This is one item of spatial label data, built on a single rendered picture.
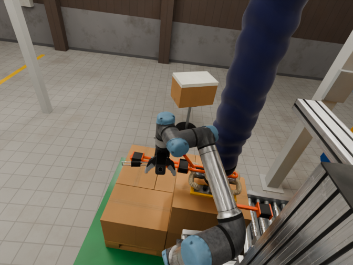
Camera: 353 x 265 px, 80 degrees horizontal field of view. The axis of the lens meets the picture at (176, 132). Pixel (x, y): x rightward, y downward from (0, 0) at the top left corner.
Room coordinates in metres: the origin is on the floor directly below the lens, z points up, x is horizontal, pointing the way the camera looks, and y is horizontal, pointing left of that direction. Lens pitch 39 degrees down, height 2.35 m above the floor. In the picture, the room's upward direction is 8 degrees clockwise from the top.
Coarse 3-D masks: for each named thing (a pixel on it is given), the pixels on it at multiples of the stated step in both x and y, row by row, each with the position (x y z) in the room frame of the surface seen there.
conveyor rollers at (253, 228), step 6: (276, 204) 1.31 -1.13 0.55; (282, 204) 1.33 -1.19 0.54; (276, 210) 1.24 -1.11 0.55; (252, 216) 1.13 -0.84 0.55; (276, 216) 1.18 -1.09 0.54; (252, 222) 1.07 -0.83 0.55; (264, 222) 1.09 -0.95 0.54; (270, 222) 1.10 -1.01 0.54; (246, 228) 1.00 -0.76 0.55; (252, 228) 1.02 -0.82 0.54; (264, 228) 1.03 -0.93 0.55; (246, 234) 0.95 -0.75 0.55; (252, 234) 0.97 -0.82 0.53; (246, 240) 0.89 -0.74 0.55
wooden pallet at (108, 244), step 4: (108, 244) 0.88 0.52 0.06; (112, 244) 0.88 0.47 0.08; (116, 244) 0.88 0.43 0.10; (120, 244) 0.92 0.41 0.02; (124, 244) 0.88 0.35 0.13; (128, 244) 0.88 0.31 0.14; (116, 248) 0.88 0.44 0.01; (120, 248) 0.88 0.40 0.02; (124, 248) 0.89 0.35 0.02; (128, 248) 0.89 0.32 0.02; (132, 248) 0.90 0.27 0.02; (136, 248) 0.90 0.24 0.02; (140, 248) 0.91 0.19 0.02; (144, 248) 0.87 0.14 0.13; (148, 248) 0.87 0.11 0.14; (140, 252) 0.88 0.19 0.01; (144, 252) 0.88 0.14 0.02; (148, 252) 0.88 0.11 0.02; (152, 252) 0.89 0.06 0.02; (156, 252) 0.89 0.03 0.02; (160, 252) 0.87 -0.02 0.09; (160, 256) 0.87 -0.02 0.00
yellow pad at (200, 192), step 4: (200, 184) 1.01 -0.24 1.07; (192, 188) 0.96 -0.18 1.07; (200, 188) 0.97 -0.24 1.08; (204, 188) 0.95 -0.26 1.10; (208, 188) 0.98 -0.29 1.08; (192, 192) 0.92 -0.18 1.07; (196, 192) 0.93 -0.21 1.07; (200, 192) 0.93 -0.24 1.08; (204, 192) 0.93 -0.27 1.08; (208, 192) 0.94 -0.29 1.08; (204, 196) 0.91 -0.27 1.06; (208, 196) 0.91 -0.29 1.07; (212, 196) 0.92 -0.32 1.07; (236, 200) 0.91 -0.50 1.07
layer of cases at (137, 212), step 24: (144, 168) 1.53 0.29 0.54; (120, 192) 1.18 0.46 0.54; (144, 192) 1.22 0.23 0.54; (168, 192) 1.26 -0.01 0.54; (120, 216) 0.95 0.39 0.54; (144, 216) 0.98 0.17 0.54; (168, 216) 1.01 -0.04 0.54; (120, 240) 0.88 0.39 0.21; (144, 240) 0.88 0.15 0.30; (168, 240) 0.87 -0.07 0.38
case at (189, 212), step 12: (180, 180) 1.12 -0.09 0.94; (240, 180) 1.21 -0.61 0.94; (180, 192) 1.00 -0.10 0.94; (180, 204) 0.90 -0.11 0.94; (192, 204) 0.91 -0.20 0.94; (204, 204) 0.93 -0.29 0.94; (240, 204) 0.98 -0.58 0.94; (180, 216) 0.87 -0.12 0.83; (192, 216) 0.86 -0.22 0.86; (204, 216) 0.86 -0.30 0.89; (216, 216) 0.86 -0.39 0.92; (168, 228) 0.87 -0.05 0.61; (180, 228) 0.86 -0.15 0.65; (192, 228) 0.86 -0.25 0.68; (204, 228) 0.86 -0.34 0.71
